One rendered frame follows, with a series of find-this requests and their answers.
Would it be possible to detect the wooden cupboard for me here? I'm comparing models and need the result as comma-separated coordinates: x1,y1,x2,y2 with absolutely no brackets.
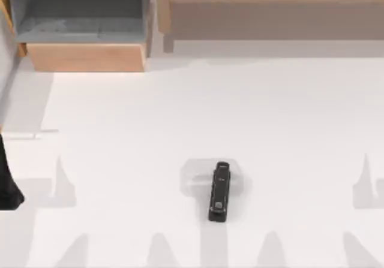
0,0,384,58

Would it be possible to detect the pale wooden drawer front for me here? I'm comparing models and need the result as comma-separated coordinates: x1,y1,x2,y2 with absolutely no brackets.
25,42,147,73

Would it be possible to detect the black stapler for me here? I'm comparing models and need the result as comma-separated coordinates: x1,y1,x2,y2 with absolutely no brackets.
208,161,232,222

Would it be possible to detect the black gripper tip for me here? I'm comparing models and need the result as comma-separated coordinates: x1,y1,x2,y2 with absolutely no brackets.
0,132,25,211

